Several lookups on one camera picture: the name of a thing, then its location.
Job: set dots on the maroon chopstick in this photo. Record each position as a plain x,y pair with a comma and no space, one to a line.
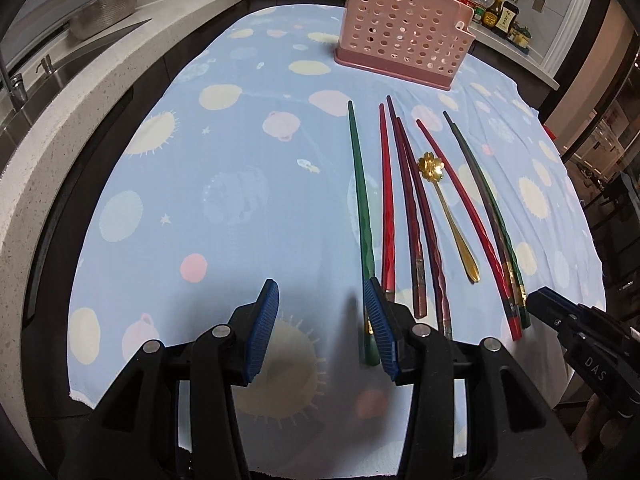
409,200

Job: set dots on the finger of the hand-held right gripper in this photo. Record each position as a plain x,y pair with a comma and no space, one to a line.
555,310

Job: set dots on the steel colander bowl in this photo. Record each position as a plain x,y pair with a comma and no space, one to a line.
105,10

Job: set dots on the glass sliding door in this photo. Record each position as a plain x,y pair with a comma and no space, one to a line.
600,110

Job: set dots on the white speckled kitchen counter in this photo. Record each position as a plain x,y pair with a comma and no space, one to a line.
60,170

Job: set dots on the chrome soap dispenser pump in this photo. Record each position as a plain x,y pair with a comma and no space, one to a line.
45,66

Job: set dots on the stainless steel sink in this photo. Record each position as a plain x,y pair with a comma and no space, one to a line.
75,55

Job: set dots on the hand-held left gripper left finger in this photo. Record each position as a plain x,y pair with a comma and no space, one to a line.
264,310

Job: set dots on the person's right hand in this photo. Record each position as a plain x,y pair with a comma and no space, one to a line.
597,430

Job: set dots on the small green-lid jar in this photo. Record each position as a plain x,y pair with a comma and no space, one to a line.
479,15

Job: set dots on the gold wall switch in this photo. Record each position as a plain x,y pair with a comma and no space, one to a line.
539,4

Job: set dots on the small blue seasoning containers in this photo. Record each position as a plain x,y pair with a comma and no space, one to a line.
520,37

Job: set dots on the chrome faucet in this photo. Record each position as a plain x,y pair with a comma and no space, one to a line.
15,85

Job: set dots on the dark soy sauce bottle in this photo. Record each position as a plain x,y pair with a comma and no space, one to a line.
506,19

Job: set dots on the gold flower spoon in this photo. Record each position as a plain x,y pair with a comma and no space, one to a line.
431,166

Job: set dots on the brown sauce bottle yellow cap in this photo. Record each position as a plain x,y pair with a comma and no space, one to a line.
494,12

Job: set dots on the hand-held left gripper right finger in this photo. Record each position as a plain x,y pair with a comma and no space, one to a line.
376,315

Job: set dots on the green chopstick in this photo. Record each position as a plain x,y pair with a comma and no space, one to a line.
360,185
492,195

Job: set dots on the pink perforated utensil holder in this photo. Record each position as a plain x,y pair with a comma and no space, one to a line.
400,35

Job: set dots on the red chopstick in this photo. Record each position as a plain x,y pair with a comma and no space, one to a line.
465,205
386,200

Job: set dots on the purple chopstick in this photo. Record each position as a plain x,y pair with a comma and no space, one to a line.
425,220

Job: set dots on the blue printed tablecloth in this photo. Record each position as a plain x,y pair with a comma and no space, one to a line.
225,185

